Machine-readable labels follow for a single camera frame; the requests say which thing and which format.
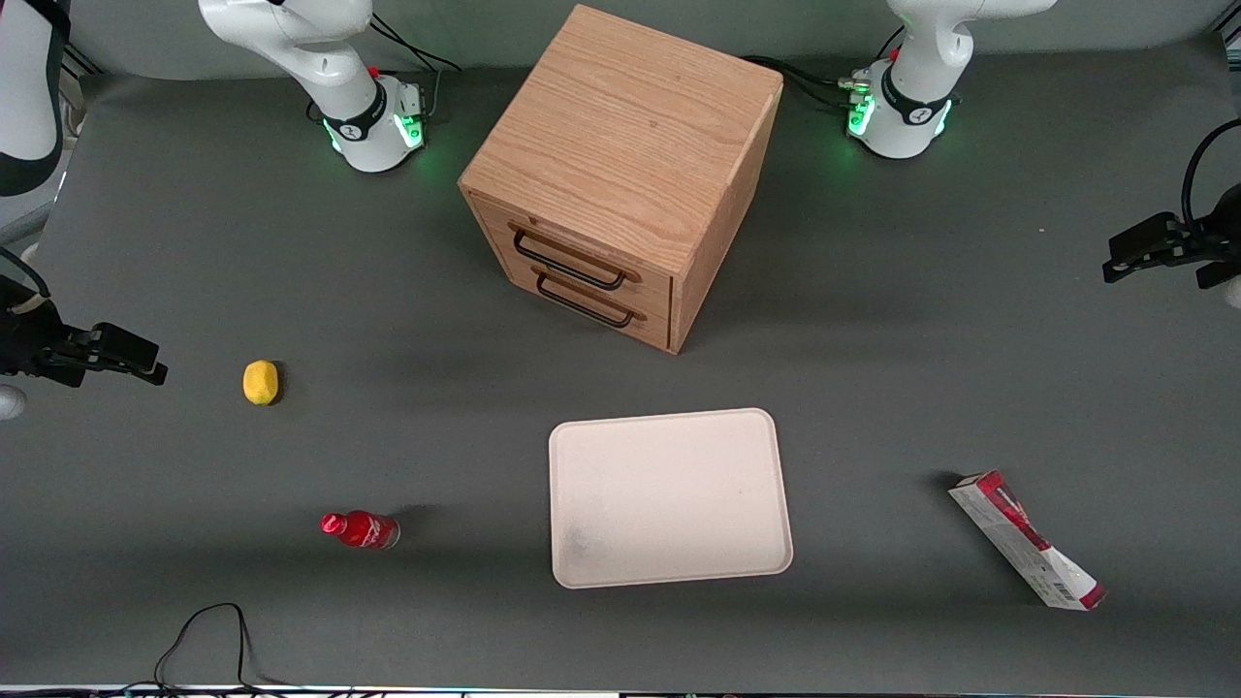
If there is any black wire drawer handle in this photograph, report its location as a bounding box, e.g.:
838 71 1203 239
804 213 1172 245
509 223 641 292
533 268 646 330

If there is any dark gray table mat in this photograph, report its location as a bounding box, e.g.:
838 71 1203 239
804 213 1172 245
0 37 1241 695

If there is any black right arm base cable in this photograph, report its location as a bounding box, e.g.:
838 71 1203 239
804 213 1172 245
366 14 462 125

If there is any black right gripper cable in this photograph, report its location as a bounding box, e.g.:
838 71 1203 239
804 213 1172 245
0 246 51 300

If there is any black left arm base cable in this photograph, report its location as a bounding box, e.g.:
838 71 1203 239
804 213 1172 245
742 27 905 113

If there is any wooden drawer front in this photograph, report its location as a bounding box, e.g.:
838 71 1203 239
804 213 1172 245
470 197 674 313
481 242 673 351

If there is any beige rectangular tray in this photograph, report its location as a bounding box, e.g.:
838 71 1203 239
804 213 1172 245
549 408 794 589

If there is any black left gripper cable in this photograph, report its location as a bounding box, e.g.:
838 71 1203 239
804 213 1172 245
1180 118 1241 234

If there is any yellow lemon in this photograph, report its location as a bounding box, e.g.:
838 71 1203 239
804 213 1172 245
242 360 281 406

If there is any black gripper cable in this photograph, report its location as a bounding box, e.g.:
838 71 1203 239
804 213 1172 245
0 246 51 300
1180 118 1241 234

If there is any black arm base cable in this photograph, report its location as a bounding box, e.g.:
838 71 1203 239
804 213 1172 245
366 14 462 125
742 27 905 113

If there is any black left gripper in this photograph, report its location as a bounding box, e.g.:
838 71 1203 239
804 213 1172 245
1102 182 1241 290

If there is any looped thin black cable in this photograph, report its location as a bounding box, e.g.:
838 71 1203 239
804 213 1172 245
152 602 292 695

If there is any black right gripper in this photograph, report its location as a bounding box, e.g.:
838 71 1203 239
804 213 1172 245
0 279 169 389

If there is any red cola bottle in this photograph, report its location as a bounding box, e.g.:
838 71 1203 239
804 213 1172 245
321 510 401 552

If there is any oak wooden drawer cabinet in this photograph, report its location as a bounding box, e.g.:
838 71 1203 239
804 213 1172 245
458 4 784 356

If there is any red white toothpaste box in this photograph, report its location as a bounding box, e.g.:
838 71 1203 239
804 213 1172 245
948 470 1108 612

